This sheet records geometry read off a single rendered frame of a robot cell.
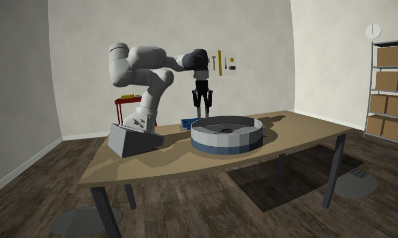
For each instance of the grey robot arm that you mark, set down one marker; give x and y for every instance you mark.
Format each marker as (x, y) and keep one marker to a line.
(125, 67)

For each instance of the blue shallow tray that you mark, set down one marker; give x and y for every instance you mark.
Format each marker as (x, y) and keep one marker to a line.
(187, 123)

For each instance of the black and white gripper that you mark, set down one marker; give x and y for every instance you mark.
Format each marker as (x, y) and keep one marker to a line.
(201, 90)

